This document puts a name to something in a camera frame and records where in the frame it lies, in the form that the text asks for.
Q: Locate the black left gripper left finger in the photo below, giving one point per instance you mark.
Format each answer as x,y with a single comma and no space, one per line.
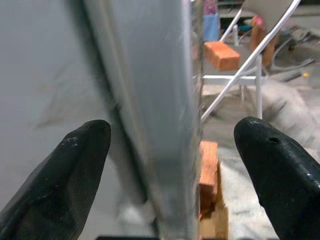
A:
57,180

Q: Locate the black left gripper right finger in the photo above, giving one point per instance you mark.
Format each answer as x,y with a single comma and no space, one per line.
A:
282,180

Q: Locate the white fridge door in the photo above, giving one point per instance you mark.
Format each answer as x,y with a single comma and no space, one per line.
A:
155,75

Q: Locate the white fridge body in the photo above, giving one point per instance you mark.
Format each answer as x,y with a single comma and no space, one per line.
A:
45,62

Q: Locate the orange brick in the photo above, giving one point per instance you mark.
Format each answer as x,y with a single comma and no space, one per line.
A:
207,172
221,56

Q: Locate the white folding chair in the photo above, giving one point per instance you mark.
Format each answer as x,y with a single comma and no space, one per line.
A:
246,81

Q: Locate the child in pink dress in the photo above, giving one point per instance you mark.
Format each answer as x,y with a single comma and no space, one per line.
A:
257,37

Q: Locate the blue cloth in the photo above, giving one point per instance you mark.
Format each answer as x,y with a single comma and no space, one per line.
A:
211,27

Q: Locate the pink floral cloth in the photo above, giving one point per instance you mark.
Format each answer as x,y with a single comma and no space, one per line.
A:
210,6

